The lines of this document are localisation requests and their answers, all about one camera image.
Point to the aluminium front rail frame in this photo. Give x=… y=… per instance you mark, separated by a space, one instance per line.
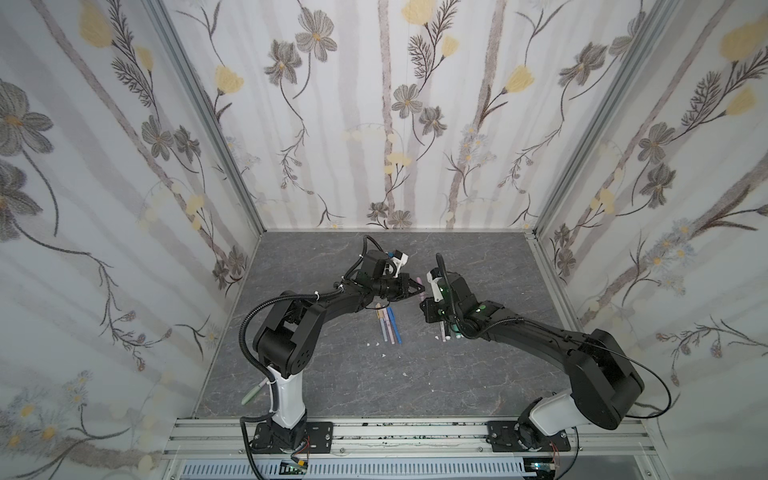
x=214 y=448

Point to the dark blue pen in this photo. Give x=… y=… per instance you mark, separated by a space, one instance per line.
x=393 y=323

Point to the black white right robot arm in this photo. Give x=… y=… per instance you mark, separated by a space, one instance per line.
x=603 y=383

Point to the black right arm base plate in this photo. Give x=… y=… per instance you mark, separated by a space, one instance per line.
x=504 y=435

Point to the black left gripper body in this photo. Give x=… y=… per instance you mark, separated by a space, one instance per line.
x=393 y=289

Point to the lilac pen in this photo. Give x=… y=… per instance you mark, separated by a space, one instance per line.
x=388 y=326

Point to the white slotted cable duct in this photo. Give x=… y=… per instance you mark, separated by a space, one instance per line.
x=398 y=468

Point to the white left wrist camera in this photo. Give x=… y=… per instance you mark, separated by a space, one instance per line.
x=396 y=261

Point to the purple capped pink pen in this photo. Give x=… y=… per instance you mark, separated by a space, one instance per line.
x=422 y=294

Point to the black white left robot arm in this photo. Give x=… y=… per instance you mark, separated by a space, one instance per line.
x=280 y=335

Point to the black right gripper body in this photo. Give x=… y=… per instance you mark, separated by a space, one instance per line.
x=434 y=306

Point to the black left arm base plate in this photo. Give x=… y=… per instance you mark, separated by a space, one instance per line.
x=312 y=437

